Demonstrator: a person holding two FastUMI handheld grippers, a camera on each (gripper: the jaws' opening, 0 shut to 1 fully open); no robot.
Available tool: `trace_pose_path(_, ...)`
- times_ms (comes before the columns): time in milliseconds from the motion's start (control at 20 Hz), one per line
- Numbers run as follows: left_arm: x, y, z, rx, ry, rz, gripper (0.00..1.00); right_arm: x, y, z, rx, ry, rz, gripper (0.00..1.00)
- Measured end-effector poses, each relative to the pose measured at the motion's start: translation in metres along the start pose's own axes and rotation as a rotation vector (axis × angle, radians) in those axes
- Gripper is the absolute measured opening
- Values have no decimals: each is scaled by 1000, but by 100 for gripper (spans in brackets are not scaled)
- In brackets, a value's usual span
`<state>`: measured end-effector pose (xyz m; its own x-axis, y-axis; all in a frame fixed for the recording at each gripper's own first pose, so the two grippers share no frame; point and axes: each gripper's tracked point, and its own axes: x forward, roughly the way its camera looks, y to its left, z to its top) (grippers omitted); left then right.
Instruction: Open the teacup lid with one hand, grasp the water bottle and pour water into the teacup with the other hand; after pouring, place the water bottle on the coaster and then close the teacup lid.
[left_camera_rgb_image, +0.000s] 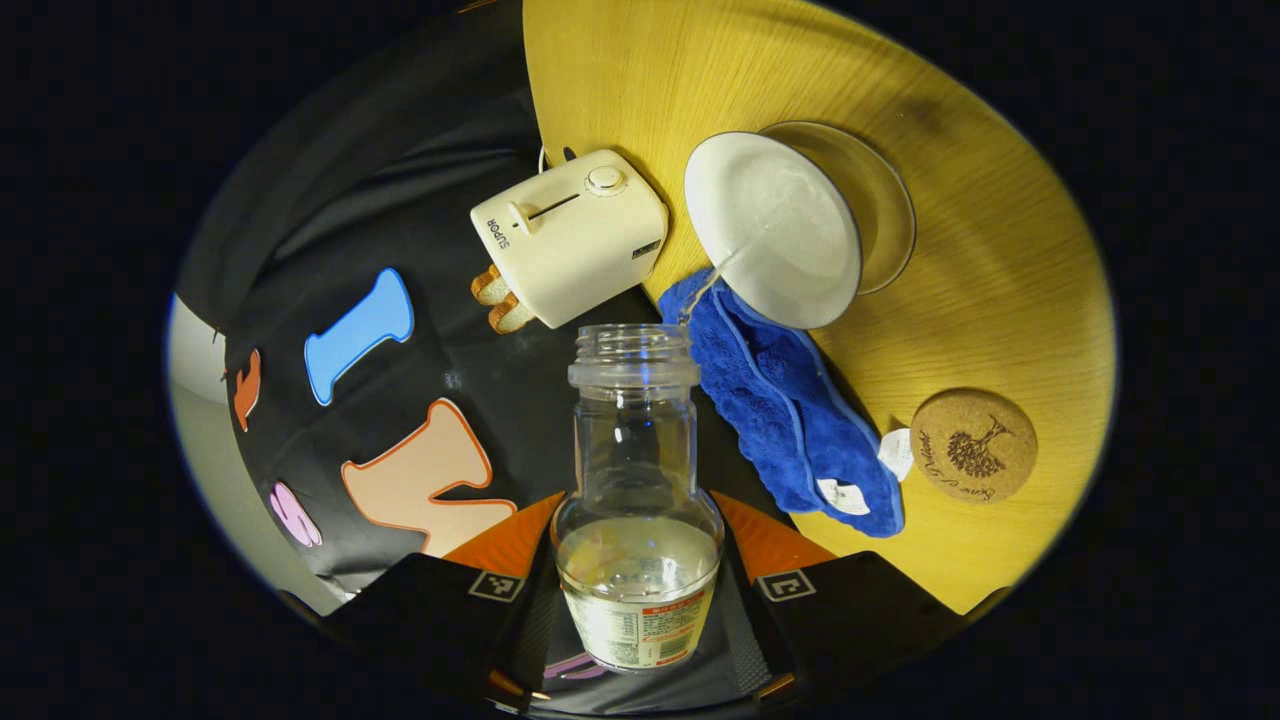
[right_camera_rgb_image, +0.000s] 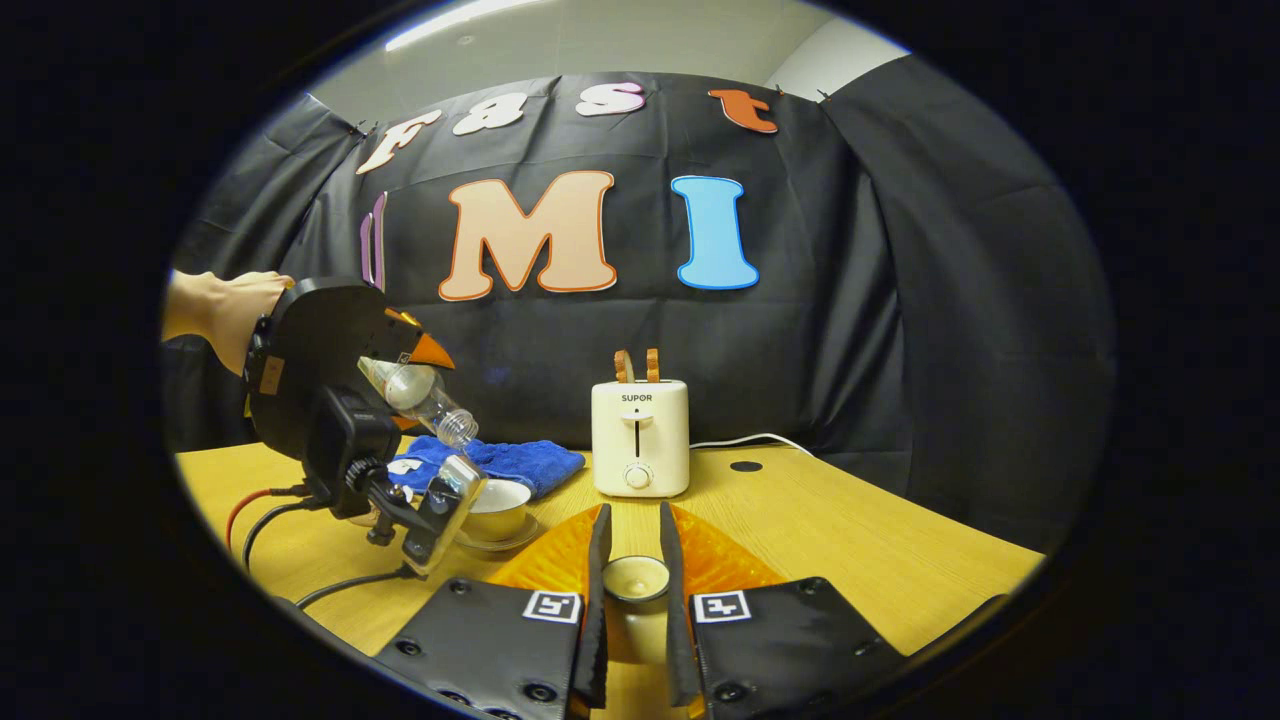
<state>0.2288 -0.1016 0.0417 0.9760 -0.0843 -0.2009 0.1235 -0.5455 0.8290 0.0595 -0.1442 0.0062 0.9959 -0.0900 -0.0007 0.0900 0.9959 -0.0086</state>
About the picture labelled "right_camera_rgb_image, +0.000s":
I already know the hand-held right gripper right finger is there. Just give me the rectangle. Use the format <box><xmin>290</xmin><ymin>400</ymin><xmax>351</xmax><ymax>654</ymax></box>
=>
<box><xmin>658</xmin><ymin>500</ymin><xmax>906</xmax><ymax>720</ymax></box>

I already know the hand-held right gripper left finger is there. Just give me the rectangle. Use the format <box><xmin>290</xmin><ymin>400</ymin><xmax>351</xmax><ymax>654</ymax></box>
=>
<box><xmin>372</xmin><ymin>503</ymin><xmax>613</xmax><ymax>720</ymax></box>

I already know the clear plastic water bottle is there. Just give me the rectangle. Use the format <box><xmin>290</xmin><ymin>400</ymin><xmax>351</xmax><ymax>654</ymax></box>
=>
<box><xmin>358</xmin><ymin>356</ymin><xmax>480</xmax><ymax>449</ymax></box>

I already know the cream teacup lid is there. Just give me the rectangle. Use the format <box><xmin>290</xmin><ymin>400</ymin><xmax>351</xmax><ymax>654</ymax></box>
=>
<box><xmin>600</xmin><ymin>555</ymin><xmax>673</xmax><ymax>666</ymax></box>

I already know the cream ceramic teacup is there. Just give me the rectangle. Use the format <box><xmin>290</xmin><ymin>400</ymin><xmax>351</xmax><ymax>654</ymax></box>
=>
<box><xmin>462</xmin><ymin>478</ymin><xmax>533</xmax><ymax>543</ymax></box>

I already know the cream ceramic saucer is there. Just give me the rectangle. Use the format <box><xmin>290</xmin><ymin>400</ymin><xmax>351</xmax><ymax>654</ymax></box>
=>
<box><xmin>455</xmin><ymin>515</ymin><xmax>546</xmax><ymax>553</ymax></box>

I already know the blue towel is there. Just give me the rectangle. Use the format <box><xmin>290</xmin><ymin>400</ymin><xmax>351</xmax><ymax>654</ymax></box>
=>
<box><xmin>385</xmin><ymin>435</ymin><xmax>587</xmax><ymax>501</ymax></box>

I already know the cream toaster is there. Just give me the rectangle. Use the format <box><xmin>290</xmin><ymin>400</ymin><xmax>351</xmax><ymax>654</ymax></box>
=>
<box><xmin>591</xmin><ymin>379</ymin><xmax>691</xmax><ymax>499</ymax></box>

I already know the black backdrop cloth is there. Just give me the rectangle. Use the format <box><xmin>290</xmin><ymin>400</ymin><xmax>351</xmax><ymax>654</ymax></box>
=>
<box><xmin>165</xmin><ymin>55</ymin><xmax>1116</xmax><ymax>551</ymax></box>

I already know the black cable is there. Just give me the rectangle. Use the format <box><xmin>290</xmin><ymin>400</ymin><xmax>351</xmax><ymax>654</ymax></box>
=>
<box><xmin>295</xmin><ymin>565</ymin><xmax>416</xmax><ymax>611</ymax></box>
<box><xmin>243</xmin><ymin>497</ymin><xmax>331</xmax><ymax>571</ymax></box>

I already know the red cable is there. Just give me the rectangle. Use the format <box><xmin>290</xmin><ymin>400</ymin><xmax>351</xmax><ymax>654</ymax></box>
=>
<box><xmin>225</xmin><ymin>487</ymin><xmax>311</xmax><ymax>551</ymax></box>

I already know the white toaster cable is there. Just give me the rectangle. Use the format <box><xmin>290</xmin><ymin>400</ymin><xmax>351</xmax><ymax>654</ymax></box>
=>
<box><xmin>688</xmin><ymin>433</ymin><xmax>816</xmax><ymax>458</ymax></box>

